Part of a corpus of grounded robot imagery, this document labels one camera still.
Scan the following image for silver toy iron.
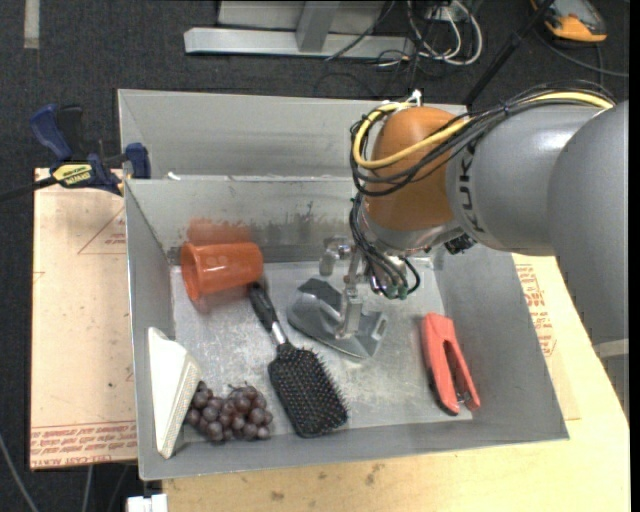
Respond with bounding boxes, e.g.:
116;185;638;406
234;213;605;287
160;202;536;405
286;277;390;361

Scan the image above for black hairbrush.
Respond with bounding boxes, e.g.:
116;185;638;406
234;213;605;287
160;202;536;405
248;282;350;440

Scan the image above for red stapler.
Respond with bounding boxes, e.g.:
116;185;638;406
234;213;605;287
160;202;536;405
419;312;482;416

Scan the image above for grey metal bin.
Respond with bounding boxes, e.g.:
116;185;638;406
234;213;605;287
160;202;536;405
117;88;571;482

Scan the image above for orange plastic cup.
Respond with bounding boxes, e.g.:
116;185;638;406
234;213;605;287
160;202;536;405
179;240;265;302

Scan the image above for purple toy grapes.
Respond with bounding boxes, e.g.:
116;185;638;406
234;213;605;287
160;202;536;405
183;380;275;444

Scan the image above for white triangular block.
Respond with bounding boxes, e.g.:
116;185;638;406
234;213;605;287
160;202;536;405
147;326;203;460

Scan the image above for brown cardboard board red print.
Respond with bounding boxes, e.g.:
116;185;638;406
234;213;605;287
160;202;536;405
29;167;584;471

